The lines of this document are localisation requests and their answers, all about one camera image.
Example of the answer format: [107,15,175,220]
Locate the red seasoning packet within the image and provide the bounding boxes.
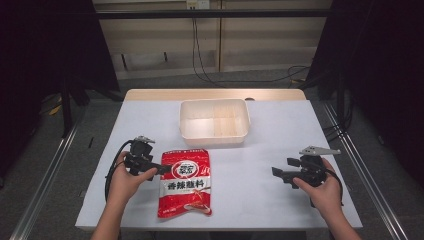
[156,148,213,220]

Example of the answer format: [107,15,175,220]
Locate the black horizontal bar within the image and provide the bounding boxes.
[94,9,334,20]

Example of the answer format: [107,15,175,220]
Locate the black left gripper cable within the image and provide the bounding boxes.
[104,139,134,203]

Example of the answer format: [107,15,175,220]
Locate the black curtain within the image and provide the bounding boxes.
[0,0,122,183]
[299,0,424,189]

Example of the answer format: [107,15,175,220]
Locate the person's right hand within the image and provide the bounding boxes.
[292,158,344,218]

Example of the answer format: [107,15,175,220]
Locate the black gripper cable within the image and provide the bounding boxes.
[104,139,134,203]
[324,168,345,208]

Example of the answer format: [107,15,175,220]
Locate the white plastic box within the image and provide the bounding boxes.
[178,98,252,148]

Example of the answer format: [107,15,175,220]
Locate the black floor cables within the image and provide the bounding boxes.
[321,123,349,143]

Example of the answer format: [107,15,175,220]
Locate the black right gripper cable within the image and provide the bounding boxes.
[324,168,345,208]

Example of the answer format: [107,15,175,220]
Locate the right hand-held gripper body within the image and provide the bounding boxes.
[283,145,342,188]

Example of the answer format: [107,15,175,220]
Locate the black wall cable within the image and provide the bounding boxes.
[191,17,313,85]

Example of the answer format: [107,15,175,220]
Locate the white table cover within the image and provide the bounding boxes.
[75,99,364,232]

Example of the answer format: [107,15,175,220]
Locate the metal floor rail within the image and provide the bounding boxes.
[9,114,86,240]
[320,99,410,240]

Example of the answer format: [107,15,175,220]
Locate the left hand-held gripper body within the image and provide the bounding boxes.
[123,135,158,177]

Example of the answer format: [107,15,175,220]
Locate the white wall power outlet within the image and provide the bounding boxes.
[186,0,211,10]

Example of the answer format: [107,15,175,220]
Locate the person's left hand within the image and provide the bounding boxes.
[107,150,158,204]

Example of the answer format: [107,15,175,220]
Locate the black metal stand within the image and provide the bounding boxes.
[59,78,74,139]

